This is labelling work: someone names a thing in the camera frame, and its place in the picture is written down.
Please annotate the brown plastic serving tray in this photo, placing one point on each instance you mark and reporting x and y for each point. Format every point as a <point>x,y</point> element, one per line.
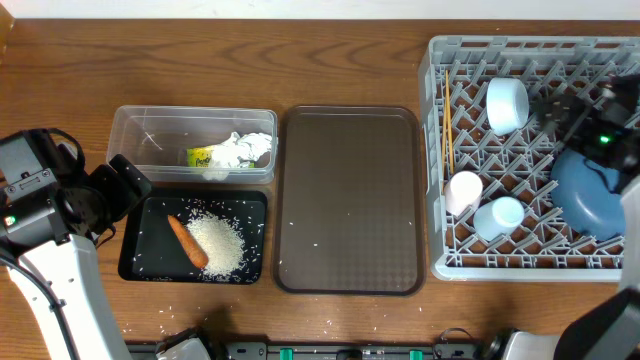
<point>349,209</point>

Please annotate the grey dishwasher rack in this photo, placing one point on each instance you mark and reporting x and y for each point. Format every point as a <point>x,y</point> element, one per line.
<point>544,248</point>

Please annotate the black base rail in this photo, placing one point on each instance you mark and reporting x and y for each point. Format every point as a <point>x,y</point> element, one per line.
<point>192,344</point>

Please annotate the wooden chopstick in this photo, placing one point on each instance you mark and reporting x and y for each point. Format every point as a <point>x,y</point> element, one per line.
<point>448,123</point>
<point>444,127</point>

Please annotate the pink cup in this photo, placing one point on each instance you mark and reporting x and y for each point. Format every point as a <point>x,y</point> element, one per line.
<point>463,192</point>

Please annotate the black tray bin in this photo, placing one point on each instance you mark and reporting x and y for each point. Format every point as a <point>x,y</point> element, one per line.
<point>150,249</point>

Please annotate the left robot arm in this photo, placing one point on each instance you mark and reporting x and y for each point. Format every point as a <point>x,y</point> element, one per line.
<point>52,215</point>

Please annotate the spilled white rice pile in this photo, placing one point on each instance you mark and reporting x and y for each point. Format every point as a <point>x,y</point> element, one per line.
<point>231,234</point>

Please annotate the green yellow snack wrapper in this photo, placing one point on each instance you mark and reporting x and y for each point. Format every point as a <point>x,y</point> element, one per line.
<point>203,157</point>

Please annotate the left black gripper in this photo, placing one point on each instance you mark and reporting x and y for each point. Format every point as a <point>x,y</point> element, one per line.
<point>123,196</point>

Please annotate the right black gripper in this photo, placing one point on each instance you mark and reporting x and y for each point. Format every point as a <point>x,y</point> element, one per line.
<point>576,129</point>

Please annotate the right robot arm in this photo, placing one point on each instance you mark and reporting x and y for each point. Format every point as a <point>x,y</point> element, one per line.
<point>604,137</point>

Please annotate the white paper napkin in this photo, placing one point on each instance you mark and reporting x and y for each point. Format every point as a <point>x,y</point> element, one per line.
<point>237,152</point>

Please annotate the clear plastic bin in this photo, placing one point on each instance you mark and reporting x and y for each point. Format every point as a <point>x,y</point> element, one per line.
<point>156,139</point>

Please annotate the light blue cup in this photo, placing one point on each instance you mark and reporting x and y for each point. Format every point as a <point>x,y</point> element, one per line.
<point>498,217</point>

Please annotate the orange carrot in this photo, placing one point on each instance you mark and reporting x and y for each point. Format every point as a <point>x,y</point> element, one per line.
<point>192,249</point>

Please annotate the dark blue plate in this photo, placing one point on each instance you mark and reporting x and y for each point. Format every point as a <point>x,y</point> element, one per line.
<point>585,193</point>

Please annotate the light blue bowl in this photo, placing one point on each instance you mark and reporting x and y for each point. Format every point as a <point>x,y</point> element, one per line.
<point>507,105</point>

